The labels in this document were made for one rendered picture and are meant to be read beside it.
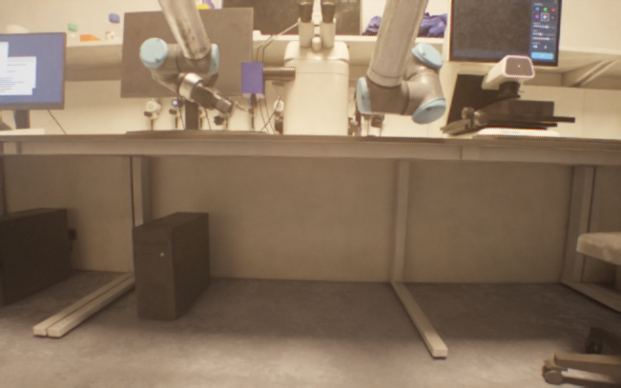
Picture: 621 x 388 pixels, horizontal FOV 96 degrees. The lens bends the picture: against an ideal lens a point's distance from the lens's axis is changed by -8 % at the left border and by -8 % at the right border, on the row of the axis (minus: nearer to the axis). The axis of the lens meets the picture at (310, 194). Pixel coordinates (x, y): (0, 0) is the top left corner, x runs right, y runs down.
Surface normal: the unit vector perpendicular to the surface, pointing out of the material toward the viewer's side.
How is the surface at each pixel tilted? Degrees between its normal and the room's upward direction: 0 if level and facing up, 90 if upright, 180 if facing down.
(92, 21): 90
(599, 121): 90
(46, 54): 86
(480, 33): 92
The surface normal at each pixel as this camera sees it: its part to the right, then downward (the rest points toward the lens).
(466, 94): -0.04, 0.54
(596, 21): -0.03, 0.11
